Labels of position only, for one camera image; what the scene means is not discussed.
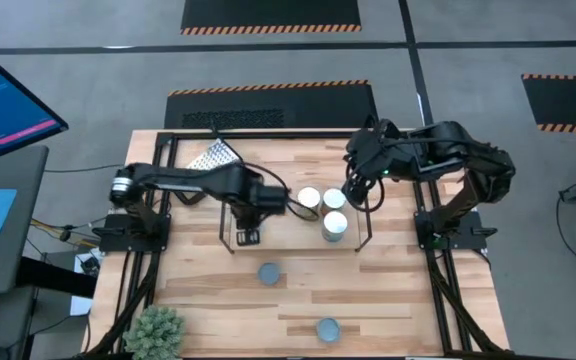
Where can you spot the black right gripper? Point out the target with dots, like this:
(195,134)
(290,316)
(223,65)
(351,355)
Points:
(378,150)

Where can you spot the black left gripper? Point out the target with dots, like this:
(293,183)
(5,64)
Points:
(270,199)

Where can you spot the green pears label can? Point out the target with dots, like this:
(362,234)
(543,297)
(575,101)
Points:
(310,197)

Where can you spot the orange beans label can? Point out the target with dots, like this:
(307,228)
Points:
(333,199)

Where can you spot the blue tomatoes label can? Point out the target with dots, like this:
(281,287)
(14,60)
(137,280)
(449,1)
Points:
(334,226)

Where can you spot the short yellow bean-print can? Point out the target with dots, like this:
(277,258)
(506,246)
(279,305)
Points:
(269,274)

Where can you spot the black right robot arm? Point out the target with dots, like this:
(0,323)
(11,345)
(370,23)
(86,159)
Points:
(488,170)

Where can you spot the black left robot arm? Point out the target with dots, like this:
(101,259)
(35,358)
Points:
(193,181)

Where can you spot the black-framed wooden shelf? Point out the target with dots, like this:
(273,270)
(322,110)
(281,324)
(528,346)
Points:
(288,235)

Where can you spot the black hazard-striped mat with grille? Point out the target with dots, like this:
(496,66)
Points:
(318,107)

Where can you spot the silver perforated metal tray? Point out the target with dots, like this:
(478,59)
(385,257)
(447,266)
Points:
(213,156)

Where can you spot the teal pink smiling-faces can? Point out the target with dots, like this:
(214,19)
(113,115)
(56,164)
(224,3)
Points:
(328,330)

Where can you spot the green artificial plant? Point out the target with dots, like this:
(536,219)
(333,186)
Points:
(155,332)

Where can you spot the black mat with hazard stripes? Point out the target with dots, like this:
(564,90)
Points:
(568,102)
(268,12)

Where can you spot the black desk leg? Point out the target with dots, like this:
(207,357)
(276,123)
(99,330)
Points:
(53,277)

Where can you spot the black monitor with blue screen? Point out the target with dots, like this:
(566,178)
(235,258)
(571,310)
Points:
(3,105)

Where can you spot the black aluminium rig frame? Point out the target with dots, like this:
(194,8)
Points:
(268,135)

